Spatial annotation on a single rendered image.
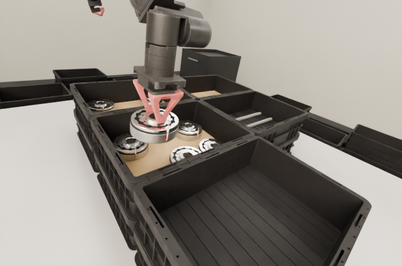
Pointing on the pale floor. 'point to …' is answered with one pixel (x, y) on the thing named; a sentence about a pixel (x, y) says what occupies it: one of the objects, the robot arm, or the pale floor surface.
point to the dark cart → (209, 63)
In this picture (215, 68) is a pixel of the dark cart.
